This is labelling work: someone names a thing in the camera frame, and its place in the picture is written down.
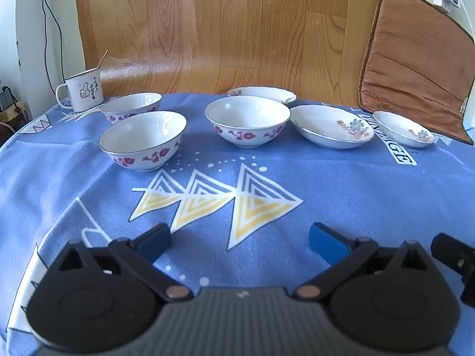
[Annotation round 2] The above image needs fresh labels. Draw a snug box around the wood-grain board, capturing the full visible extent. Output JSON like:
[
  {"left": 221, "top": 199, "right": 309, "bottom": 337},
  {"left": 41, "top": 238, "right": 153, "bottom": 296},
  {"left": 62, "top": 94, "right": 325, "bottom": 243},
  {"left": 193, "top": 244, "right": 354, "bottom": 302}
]
[{"left": 72, "top": 0, "right": 388, "bottom": 114}]

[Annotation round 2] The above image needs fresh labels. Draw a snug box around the white enamel mug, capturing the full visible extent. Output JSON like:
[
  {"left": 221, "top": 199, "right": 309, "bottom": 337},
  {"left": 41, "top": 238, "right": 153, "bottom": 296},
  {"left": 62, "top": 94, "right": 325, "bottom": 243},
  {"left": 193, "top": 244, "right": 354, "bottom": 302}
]
[{"left": 56, "top": 69, "right": 105, "bottom": 113}]

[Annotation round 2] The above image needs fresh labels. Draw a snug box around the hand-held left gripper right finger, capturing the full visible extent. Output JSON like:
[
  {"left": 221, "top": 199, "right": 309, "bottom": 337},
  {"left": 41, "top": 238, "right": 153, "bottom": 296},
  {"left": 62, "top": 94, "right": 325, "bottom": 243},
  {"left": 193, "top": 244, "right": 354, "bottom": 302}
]
[{"left": 296, "top": 222, "right": 433, "bottom": 301}]

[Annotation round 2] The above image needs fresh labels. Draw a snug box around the white bowl with red flowers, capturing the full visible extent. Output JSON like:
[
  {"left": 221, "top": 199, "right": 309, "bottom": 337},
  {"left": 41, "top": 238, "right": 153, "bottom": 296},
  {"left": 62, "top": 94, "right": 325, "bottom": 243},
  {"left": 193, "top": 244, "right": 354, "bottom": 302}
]
[
  {"left": 99, "top": 111, "right": 187, "bottom": 173},
  {"left": 205, "top": 96, "right": 291, "bottom": 149},
  {"left": 101, "top": 93, "right": 163, "bottom": 125}
]

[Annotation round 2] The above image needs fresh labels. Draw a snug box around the small white floral plate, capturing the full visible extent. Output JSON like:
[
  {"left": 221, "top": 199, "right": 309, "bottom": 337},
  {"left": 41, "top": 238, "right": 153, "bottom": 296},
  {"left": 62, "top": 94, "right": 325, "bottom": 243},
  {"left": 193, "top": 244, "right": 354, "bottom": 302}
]
[{"left": 372, "top": 111, "right": 436, "bottom": 148}]

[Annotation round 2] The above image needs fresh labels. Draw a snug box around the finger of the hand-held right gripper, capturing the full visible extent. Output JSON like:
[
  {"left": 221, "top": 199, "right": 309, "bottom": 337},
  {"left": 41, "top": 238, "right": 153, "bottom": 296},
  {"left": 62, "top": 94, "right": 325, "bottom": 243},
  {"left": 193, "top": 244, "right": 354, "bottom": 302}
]
[{"left": 431, "top": 233, "right": 475, "bottom": 305}]

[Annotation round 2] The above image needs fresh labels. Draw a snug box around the brown cushion pad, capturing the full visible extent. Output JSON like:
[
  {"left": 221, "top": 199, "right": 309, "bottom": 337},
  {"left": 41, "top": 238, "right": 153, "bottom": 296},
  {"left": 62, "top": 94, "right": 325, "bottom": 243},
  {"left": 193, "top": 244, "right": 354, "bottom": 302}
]
[{"left": 358, "top": 0, "right": 475, "bottom": 144}]

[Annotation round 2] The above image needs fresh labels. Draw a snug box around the blue printed tablecloth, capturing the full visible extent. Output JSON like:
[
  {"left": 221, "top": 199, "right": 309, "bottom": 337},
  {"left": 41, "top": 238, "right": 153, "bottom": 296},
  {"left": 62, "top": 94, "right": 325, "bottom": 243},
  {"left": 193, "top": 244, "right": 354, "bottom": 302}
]
[{"left": 0, "top": 93, "right": 475, "bottom": 356}]

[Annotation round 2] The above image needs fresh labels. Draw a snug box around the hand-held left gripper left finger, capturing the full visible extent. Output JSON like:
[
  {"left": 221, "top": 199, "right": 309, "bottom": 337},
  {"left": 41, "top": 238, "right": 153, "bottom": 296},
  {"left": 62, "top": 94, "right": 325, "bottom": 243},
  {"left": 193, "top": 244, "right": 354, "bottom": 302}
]
[{"left": 48, "top": 223, "right": 194, "bottom": 301}]

